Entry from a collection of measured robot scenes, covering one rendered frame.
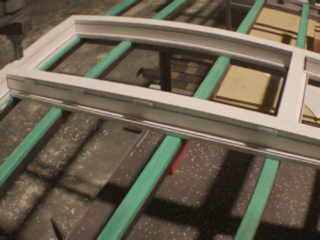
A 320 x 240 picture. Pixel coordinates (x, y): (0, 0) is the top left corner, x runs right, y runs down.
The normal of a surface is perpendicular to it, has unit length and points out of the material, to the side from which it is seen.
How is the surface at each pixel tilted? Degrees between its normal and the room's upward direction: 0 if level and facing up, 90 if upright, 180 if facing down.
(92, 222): 0
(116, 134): 0
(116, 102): 90
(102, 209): 0
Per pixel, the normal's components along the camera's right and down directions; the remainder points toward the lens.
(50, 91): -0.39, 0.56
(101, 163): -0.03, -0.80
